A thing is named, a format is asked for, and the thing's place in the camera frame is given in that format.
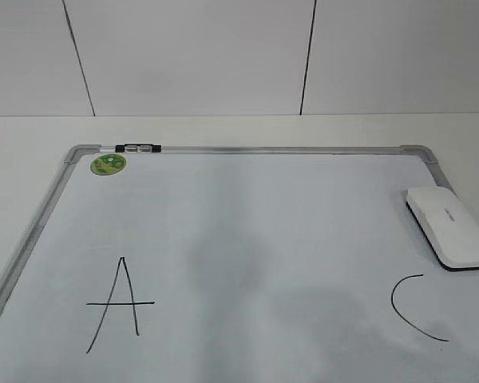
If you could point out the white board with aluminium frame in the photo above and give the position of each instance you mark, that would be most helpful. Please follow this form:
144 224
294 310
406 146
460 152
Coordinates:
237 265

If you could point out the white rectangular board eraser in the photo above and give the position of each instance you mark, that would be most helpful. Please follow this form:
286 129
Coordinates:
449 227

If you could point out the round green yellow magnet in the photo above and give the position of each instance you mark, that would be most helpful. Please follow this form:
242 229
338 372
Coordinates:
107 165

